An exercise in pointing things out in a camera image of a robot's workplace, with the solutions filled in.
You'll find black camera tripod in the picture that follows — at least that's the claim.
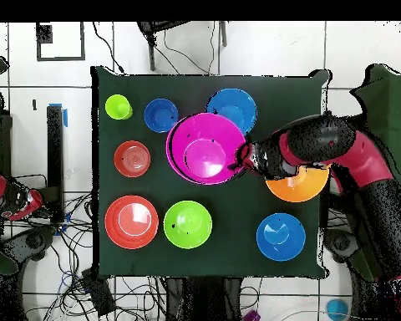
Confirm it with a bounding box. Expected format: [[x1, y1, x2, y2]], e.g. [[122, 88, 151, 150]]
[[136, 21, 228, 72]]

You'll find black round floor stand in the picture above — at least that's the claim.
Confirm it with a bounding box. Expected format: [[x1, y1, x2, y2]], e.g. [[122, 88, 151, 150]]
[[0, 226, 58, 268]]

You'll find wide red-orange plastic bowl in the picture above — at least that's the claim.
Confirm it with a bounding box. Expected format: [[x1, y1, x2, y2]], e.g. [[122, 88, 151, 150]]
[[104, 194, 160, 251]]

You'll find black floor cable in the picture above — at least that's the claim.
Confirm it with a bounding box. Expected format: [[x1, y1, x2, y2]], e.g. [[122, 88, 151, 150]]
[[92, 22, 126, 74]]

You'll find black square floor frame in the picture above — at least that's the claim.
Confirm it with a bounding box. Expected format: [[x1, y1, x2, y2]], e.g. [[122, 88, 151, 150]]
[[35, 22, 87, 62]]

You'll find small red-orange plastic bowl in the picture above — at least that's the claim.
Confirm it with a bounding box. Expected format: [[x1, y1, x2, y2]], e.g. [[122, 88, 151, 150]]
[[113, 140, 152, 179]]

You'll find large pink plastic bowl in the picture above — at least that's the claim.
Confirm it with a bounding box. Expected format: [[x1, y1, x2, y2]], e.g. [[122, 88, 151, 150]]
[[165, 112, 248, 186]]

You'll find lime green plastic cup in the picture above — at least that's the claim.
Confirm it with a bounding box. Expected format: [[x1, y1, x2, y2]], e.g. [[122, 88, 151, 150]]
[[104, 94, 134, 120]]

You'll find dark grey floor equipment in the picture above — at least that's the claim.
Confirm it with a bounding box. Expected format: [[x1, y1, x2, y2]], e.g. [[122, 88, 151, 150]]
[[323, 228, 359, 265]]

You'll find tangle of floor cables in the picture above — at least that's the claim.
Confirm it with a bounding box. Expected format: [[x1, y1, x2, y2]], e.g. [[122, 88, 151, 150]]
[[21, 173, 170, 321]]

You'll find large orange plastic bowl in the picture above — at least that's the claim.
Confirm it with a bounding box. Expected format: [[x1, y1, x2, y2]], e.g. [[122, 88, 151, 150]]
[[265, 163, 331, 204]]

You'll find small dark blue bowl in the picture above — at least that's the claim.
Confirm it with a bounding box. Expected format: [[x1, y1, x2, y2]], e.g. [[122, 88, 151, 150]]
[[143, 97, 180, 134]]

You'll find black pedestal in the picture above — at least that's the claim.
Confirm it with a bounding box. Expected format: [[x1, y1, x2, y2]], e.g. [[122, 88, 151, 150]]
[[165, 277, 244, 321]]

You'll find black power brick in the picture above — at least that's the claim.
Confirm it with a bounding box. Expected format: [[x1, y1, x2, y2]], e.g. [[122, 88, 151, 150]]
[[80, 268, 117, 317]]

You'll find long black bar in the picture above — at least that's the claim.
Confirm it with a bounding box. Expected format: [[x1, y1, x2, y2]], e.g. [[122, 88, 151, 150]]
[[46, 104, 65, 223]]

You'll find light blue round floor object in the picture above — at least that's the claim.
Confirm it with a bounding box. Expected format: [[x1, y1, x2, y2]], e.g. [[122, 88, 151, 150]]
[[326, 298, 351, 321]]

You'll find light blue plastic bowl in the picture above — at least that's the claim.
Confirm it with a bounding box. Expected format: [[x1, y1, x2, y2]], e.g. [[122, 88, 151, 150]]
[[205, 87, 258, 135], [256, 212, 307, 262]]

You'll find lime green plastic bowl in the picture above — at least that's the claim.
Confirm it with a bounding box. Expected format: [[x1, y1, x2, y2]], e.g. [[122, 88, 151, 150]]
[[163, 200, 214, 250]]

